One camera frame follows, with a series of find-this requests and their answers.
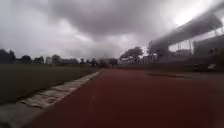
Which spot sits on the dark tree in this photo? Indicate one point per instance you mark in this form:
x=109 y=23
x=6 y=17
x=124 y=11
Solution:
x=133 y=52

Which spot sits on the red running track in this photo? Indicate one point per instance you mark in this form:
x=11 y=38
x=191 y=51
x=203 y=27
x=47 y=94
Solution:
x=133 y=100

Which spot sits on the dark grass strip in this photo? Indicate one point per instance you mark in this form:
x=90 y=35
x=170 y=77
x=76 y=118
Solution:
x=166 y=67

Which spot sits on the pale concrete kerb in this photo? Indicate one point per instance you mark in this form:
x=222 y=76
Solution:
x=40 y=98

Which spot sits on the green grass field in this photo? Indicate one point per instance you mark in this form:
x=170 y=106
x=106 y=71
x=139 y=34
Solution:
x=33 y=80

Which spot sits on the grandstand with roof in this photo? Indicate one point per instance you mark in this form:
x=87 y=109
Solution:
x=200 y=26

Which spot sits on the row of trees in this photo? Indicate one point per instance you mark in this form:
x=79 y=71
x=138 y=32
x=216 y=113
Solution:
x=6 y=56

